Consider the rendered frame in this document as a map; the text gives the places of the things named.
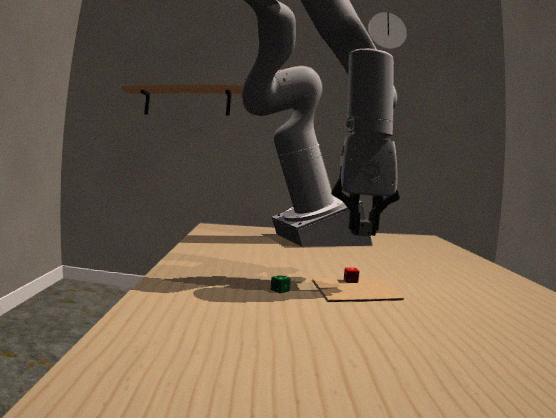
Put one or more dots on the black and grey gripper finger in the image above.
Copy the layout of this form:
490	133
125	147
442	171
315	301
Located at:
378	205
352	205

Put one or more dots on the tan textured mat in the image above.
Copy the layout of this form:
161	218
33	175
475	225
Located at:
337	290

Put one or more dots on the green die with white pips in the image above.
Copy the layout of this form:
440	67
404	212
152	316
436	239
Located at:
280	284

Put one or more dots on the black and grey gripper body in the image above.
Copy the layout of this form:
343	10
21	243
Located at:
369	166

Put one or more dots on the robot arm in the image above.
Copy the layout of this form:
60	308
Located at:
266	91

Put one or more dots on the dark red die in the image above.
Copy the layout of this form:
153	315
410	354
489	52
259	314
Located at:
351	275

